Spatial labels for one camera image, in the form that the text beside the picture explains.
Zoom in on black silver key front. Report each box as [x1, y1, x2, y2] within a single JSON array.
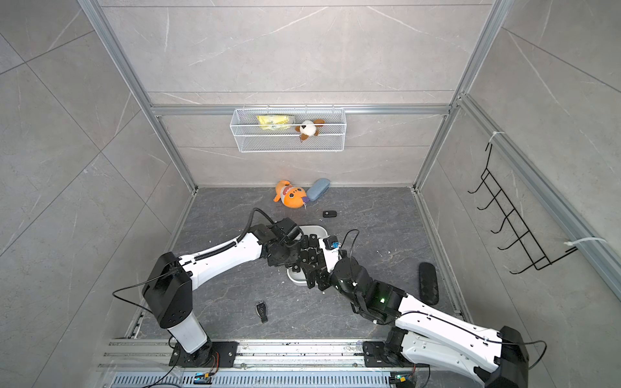
[[256, 301, 268, 323]]

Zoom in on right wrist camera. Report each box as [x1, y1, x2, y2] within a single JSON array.
[[320, 235, 341, 273]]

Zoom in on black wall hook rack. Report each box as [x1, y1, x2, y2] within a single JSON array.
[[467, 143, 578, 276]]

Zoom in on white wire wall basket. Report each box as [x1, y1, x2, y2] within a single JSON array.
[[230, 107, 347, 153]]

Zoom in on brown white plush dog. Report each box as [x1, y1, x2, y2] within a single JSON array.
[[295, 119, 325, 142]]

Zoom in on yellow item in basket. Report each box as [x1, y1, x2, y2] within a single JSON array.
[[256, 115, 295, 131]]

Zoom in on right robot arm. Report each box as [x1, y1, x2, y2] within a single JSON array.
[[297, 226, 530, 387]]

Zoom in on white storage box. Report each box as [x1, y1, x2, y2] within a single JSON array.
[[287, 226, 328, 286]]

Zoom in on orange plush toy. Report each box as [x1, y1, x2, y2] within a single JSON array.
[[273, 180, 310, 209]]

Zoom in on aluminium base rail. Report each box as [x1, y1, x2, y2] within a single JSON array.
[[92, 339, 483, 387]]

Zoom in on black oval object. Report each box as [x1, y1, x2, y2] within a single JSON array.
[[418, 262, 439, 307]]

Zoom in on blue grey pouch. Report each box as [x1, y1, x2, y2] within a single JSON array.
[[306, 178, 331, 201]]

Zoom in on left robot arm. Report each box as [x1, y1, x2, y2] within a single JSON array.
[[137, 208, 339, 368]]

